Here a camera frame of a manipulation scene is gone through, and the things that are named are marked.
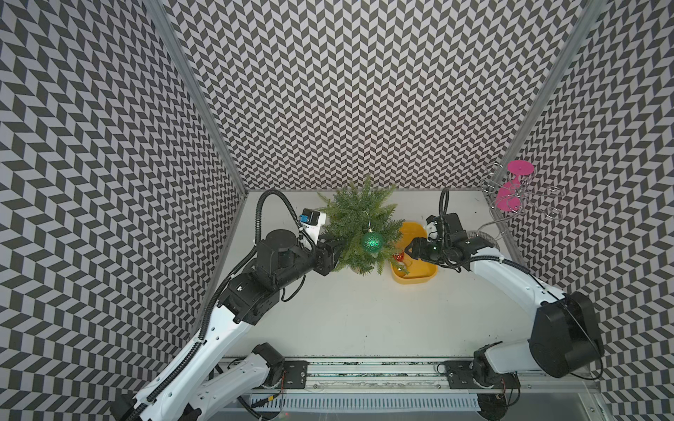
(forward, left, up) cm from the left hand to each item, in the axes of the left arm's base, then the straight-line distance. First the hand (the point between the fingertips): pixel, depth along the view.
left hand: (338, 244), depth 65 cm
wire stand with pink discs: (+39, -67, -20) cm, 80 cm away
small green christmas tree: (+7, -6, +2) cm, 9 cm away
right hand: (+8, -23, -20) cm, 32 cm away
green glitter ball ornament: (0, -9, +1) cm, 9 cm away
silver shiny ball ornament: (+8, -21, -28) cm, 36 cm away
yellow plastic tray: (+8, -28, -29) cm, 41 cm away
